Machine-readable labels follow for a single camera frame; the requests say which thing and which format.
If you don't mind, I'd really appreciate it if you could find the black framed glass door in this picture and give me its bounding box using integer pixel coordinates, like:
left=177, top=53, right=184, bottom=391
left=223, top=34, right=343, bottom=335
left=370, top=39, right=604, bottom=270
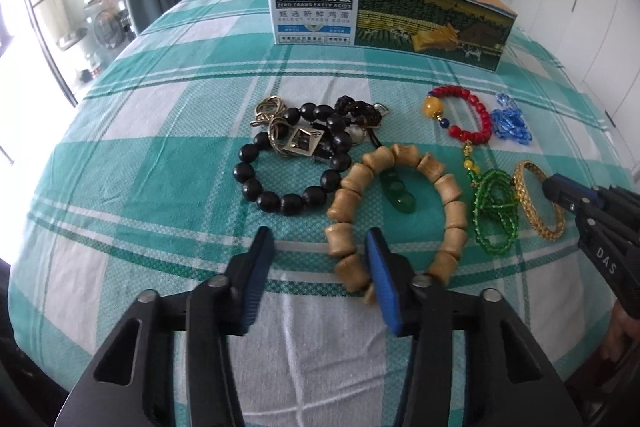
left=0, top=0, right=136, bottom=168

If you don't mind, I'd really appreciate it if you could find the wooden bead bracelet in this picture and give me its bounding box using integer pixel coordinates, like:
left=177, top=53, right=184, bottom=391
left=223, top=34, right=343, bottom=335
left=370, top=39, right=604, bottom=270
left=325, top=144, right=468, bottom=306

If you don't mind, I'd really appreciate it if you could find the green jade pendant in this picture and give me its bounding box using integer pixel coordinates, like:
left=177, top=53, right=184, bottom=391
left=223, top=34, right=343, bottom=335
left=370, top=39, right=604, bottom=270
left=370, top=132, right=418, bottom=220

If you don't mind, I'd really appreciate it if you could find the large black bead bracelet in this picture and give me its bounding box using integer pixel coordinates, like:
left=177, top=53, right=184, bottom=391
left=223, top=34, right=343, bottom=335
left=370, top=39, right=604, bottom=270
left=234, top=103, right=353, bottom=215

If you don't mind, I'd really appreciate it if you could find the printed cardboard box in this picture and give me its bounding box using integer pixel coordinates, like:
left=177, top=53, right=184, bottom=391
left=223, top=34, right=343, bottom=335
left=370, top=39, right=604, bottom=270
left=265, top=0, right=518, bottom=72

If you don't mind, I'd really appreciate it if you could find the washing machine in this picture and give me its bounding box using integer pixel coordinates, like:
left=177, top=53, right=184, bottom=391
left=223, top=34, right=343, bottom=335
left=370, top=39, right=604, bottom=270
left=82, top=1, right=135, bottom=60

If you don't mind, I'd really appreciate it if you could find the small dark bead bracelet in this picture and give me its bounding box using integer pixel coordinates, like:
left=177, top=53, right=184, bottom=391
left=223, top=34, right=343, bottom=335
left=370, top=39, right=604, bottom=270
left=334, top=95, right=396, bottom=148

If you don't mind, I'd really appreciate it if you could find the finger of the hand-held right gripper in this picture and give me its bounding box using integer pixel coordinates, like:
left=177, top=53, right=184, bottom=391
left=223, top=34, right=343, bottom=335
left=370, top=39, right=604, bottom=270
left=542, top=174, right=640, bottom=248

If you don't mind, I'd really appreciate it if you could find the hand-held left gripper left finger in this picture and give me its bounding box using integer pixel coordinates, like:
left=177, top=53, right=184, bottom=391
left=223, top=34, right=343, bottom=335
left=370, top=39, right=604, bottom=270
left=64, top=226, right=276, bottom=427

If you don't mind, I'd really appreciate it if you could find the green glass bead bracelet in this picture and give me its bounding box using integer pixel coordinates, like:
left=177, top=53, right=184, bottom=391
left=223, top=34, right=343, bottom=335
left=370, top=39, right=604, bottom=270
left=467, top=167, right=521, bottom=255

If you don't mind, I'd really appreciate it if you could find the blue crystal bracelet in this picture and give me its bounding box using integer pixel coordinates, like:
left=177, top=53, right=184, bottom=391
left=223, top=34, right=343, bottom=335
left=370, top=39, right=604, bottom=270
left=492, top=93, right=533, bottom=145

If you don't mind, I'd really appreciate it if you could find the red bead bracelet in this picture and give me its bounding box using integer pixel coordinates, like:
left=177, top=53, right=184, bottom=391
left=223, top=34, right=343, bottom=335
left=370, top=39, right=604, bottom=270
left=425, top=85, right=493, bottom=178

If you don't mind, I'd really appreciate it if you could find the person's right forearm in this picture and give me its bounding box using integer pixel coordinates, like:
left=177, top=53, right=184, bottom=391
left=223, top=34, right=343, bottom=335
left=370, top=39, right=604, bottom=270
left=607, top=302, right=640, bottom=388

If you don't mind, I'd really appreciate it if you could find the silver metal chain necklace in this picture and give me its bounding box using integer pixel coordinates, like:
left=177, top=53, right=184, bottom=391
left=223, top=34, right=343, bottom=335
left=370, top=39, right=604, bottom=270
left=250, top=96, right=323, bottom=158

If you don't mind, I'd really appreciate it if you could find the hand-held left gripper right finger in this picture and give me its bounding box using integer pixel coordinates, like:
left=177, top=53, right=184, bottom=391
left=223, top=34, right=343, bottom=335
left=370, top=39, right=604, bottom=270
left=364, top=227, right=583, bottom=427

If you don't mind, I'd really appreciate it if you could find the gold bangle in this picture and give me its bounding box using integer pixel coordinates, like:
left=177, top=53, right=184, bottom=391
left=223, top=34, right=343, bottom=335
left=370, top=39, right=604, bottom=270
left=512, top=161, right=567, bottom=242

